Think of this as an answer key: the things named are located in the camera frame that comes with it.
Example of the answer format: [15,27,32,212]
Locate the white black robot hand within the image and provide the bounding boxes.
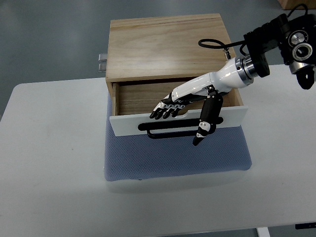
[150,56,258,146]

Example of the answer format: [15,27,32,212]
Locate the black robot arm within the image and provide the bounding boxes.
[244,14,316,89]

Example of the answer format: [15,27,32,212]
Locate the wooden drawer cabinet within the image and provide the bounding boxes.
[105,13,237,99]

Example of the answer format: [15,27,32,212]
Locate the brown cardboard box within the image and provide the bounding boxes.
[278,0,316,10]

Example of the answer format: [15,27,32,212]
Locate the blue mesh cushion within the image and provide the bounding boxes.
[103,96,253,183]

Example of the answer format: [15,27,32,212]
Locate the white table leg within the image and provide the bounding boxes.
[256,227,271,237]

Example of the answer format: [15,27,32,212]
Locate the black table control panel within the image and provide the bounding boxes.
[295,222,316,230]

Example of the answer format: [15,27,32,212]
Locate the grey metal table bracket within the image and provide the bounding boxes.
[98,53,108,73]

